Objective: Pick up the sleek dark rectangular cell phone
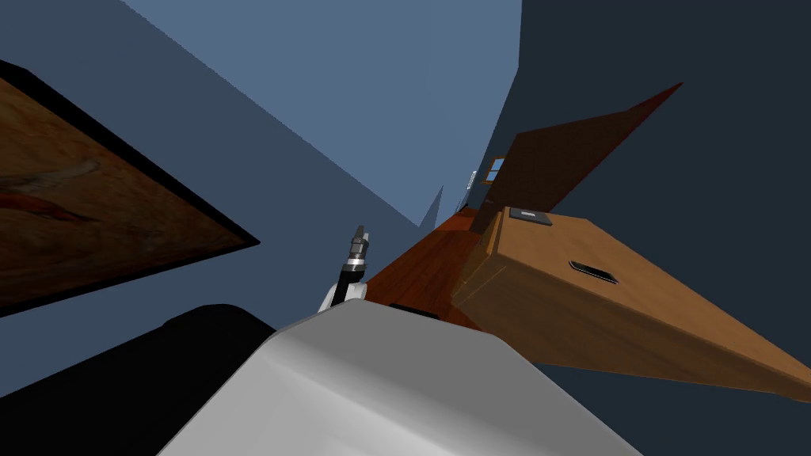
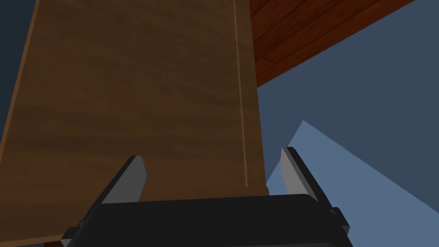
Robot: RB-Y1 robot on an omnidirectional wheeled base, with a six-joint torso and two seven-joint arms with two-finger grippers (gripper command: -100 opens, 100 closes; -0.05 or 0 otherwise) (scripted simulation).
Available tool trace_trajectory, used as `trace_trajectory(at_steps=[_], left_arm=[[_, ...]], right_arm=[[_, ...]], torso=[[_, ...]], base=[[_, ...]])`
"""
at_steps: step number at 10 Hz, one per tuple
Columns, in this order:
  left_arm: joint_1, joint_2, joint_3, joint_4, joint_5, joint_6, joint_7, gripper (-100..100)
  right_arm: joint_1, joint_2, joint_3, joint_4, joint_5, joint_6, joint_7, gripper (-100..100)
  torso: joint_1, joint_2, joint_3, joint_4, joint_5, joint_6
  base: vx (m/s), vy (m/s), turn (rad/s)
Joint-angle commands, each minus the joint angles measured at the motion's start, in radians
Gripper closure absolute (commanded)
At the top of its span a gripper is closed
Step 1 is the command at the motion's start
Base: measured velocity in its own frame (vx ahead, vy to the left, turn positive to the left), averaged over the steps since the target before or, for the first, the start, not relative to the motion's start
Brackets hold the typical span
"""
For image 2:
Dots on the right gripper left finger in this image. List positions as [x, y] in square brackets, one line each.
[127, 183]

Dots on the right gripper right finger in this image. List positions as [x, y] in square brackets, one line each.
[297, 176]

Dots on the brown wooden door leaf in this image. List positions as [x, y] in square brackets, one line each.
[137, 103]

